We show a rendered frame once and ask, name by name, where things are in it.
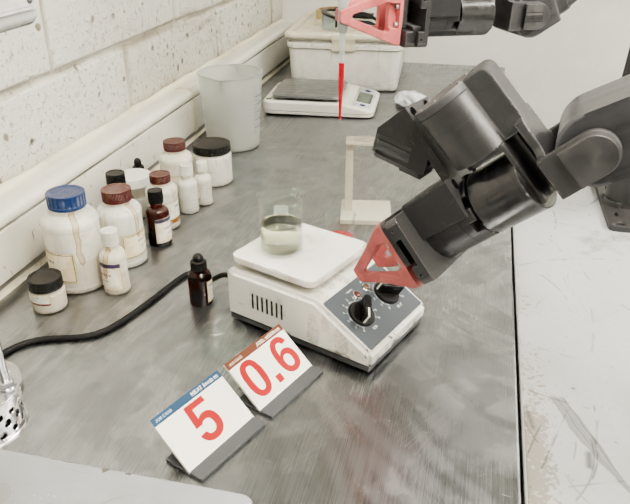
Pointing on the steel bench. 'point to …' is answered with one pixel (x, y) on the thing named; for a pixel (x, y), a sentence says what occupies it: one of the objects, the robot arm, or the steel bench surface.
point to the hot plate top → (319, 256)
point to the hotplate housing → (308, 314)
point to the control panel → (391, 316)
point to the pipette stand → (370, 212)
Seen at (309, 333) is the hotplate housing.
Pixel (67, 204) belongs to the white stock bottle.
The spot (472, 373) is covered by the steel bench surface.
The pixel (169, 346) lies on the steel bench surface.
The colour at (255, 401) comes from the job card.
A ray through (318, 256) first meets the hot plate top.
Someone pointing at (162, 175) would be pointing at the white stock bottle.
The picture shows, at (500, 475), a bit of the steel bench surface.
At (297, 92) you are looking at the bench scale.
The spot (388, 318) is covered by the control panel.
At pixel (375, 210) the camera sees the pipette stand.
